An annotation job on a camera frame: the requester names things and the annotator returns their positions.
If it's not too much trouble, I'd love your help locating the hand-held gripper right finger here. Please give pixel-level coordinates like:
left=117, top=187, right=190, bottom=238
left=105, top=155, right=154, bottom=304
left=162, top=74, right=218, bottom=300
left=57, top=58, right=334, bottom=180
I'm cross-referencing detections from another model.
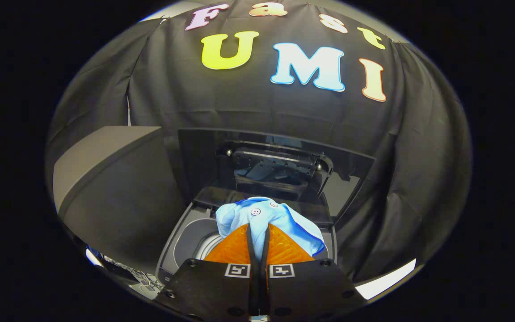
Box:
left=260, top=224, right=366, bottom=321

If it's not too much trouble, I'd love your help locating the black backdrop cloth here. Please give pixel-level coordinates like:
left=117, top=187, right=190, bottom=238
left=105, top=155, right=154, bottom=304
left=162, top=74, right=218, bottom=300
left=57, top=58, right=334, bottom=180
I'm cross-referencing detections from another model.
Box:
left=45, top=0, right=473, bottom=282

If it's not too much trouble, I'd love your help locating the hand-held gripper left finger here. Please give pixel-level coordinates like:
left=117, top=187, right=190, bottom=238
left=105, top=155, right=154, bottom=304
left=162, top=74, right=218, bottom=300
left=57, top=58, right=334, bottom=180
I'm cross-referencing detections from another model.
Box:
left=157, top=224, right=258, bottom=321

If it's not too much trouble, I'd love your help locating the light blue polo shirt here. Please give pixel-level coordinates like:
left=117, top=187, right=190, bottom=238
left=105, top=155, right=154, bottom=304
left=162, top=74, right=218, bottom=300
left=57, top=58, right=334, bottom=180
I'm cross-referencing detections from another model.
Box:
left=215, top=197, right=326, bottom=256

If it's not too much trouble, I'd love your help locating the black washing machine lid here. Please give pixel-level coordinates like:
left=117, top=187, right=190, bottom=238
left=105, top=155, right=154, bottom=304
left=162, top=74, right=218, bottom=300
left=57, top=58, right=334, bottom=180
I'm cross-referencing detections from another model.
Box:
left=178, top=128, right=375, bottom=224

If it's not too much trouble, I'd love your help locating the white flat board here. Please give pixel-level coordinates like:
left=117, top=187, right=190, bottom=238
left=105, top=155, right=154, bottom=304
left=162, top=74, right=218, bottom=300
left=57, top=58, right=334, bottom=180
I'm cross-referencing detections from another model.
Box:
left=355, top=258, right=417, bottom=300

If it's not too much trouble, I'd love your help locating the grey cabinet with dark top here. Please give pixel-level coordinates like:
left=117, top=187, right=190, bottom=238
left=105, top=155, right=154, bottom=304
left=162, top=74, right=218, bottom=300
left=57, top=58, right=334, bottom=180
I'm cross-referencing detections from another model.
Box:
left=53, top=126, right=186, bottom=270

